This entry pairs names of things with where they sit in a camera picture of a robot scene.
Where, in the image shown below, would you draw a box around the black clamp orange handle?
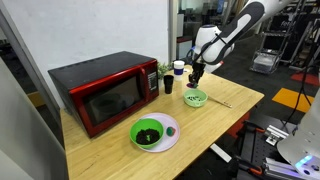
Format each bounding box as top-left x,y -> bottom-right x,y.
242,119 -> 268,135
233,155 -> 265,177

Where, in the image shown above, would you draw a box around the dark crumbs in green bowl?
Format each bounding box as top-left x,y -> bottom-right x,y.
135,128 -> 161,146

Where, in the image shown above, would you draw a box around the red floor mat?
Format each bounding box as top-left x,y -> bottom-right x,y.
290,71 -> 320,88

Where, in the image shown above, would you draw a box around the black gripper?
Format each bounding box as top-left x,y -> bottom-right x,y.
187,61 -> 208,88

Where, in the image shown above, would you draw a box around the red and black microwave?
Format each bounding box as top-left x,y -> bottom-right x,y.
47,50 -> 161,139

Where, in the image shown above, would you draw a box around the white strip on floor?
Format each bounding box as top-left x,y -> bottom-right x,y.
209,143 -> 233,164

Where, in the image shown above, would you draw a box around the orange floor mat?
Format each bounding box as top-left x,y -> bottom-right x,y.
271,87 -> 315,114

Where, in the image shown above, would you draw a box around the bright green plastic bowl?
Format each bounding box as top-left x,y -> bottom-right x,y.
128,117 -> 165,150

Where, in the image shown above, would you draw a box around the grey vertical door frame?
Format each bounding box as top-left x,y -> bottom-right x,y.
167,0 -> 180,65

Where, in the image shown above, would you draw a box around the white foreground panel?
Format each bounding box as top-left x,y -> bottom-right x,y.
0,56 -> 70,180

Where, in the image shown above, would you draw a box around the pale lavender round plate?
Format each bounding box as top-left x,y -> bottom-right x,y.
136,112 -> 181,154

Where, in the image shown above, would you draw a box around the small green potted plant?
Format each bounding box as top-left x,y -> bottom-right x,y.
156,61 -> 173,82

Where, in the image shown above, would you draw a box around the small green red toy fruit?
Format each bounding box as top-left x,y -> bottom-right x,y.
165,125 -> 177,138

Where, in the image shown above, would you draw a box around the light mint green bowl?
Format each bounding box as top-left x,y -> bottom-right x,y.
182,87 -> 209,109

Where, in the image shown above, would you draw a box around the metal shelf frame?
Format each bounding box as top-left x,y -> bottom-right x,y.
288,0 -> 320,72

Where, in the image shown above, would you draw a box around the wooden spoon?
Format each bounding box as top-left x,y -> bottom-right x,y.
206,95 -> 234,109

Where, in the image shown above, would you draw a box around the black plastic cup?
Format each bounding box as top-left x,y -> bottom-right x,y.
162,74 -> 175,95

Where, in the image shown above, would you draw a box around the silver aluminium bracket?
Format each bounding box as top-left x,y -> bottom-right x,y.
265,124 -> 290,147

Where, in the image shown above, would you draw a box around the grey diagonal frame beam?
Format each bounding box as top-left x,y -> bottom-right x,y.
0,6 -> 65,133

